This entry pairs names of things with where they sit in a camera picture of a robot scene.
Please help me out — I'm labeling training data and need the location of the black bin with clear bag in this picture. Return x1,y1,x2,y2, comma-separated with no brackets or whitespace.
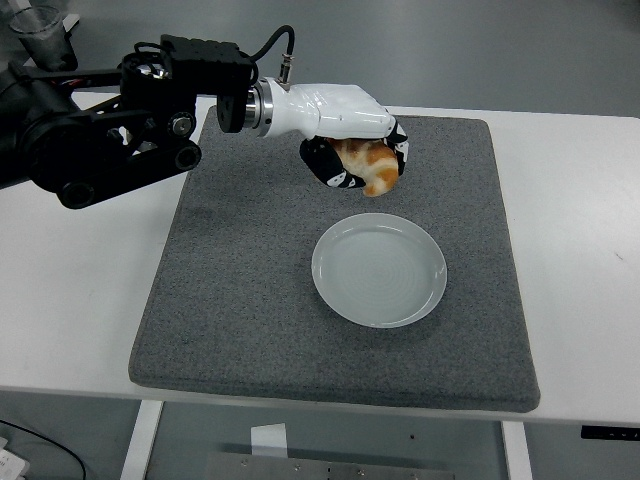
8,5,80,71

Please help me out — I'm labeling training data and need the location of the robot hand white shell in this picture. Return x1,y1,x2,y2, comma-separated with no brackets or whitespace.
267,77,413,194

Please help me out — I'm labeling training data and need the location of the black table control panel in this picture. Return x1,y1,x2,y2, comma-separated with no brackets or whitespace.
580,425,640,441

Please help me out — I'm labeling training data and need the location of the thin black floor cable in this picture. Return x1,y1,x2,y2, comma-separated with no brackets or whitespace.
0,418,87,480

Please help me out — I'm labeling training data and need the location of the round pale grey plate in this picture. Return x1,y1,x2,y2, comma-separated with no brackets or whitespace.
311,212,449,330

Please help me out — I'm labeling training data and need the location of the golden croissant bread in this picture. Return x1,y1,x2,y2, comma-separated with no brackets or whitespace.
327,138,401,198

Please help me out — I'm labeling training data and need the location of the white power strip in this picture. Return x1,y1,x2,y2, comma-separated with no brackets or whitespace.
0,437,30,480

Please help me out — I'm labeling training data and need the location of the white table leg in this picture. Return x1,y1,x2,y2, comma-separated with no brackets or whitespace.
119,399,165,480
499,420,534,480

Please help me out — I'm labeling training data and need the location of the grey metal plate with screws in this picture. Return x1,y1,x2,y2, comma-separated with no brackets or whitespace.
204,452,457,480

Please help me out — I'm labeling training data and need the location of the grey speckled square mat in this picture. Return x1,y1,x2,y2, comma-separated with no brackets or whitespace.
128,105,542,414

